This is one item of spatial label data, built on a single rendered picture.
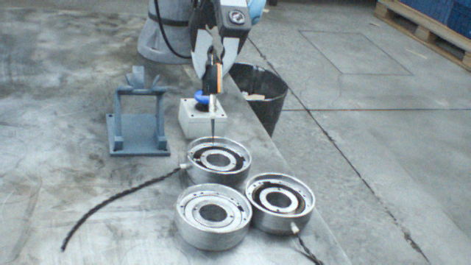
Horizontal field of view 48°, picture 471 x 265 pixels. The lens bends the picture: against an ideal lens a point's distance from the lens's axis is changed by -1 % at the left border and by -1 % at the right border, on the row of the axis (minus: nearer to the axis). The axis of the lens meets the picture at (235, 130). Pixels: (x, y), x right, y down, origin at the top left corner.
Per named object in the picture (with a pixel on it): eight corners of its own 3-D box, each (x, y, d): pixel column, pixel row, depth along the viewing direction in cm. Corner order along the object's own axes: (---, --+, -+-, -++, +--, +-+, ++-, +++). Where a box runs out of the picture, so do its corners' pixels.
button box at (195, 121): (224, 138, 97) (228, 115, 94) (186, 139, 94) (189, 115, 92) (212, 115, 103) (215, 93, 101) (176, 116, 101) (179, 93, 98)
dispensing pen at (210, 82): (207, 145, 85) (206, 42, 86) (201, 146, 89) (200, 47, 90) (221, 145, 86) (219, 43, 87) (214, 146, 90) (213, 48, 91)
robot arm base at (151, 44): (133, 37, 130) (136, -2, 125) (192, 40, 135) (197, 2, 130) (142, 64, 118) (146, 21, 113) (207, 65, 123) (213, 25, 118)
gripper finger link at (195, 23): (209, 51, 87) (222, 1, 83) (211, 56, 86) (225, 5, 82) (182, 47, 86) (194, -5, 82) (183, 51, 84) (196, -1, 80)
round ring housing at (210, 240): (188, 261, 69) (191, 238, 67) (163, 210, 77) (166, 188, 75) (259, 247, 74) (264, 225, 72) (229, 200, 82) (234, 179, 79)
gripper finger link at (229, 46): (228, 66, 95) (231, 17, 90) (237, 81, 90) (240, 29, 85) (211, 67, 94) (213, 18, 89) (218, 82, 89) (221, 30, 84)
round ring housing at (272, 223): (229, 197, 82) (234, 176, 80) (288, 189, 87) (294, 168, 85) (258, 244, 74) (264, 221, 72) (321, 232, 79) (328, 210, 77)
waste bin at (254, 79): (278, 190, 223) (302, 100, 201) (201, 195, 211) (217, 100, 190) (252, 145, 250) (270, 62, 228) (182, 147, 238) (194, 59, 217)
